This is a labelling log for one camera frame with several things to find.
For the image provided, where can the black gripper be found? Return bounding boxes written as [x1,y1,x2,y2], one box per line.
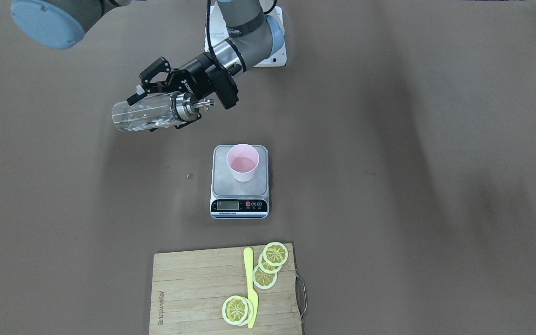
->
[126,52,240,132]

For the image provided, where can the pink plastic cup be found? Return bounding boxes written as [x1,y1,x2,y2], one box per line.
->
[226,144,260,182]

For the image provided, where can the grey digital kitchen scale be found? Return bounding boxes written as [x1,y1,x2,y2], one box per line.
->
[210,145,270,219]

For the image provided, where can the yellow plastic knife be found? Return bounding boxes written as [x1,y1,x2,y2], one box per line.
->
[243,247,259,329]

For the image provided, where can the bamboo cutting board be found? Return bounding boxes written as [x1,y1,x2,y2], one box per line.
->
[148,242,303,335]

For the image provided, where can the lemon slice middle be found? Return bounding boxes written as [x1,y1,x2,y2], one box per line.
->
[258,254,282,274]

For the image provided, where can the lemon slice lower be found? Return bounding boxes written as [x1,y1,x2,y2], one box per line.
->
[252,266,277,290]

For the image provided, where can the lemon slice far end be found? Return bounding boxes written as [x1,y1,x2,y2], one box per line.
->
[221,295,255,326]

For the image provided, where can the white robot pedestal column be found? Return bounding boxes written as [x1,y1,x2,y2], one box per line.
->
[204,0,286,74]

